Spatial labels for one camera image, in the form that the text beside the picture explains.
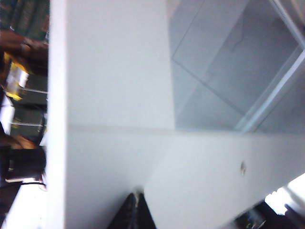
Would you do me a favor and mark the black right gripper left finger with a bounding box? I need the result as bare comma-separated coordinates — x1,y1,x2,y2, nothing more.
112,192,138,229

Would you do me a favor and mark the white cabinet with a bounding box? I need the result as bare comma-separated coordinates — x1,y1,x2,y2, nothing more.
47,125,305,229

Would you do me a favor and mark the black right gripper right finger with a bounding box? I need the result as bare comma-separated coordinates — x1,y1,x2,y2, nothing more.
138,192,157,229

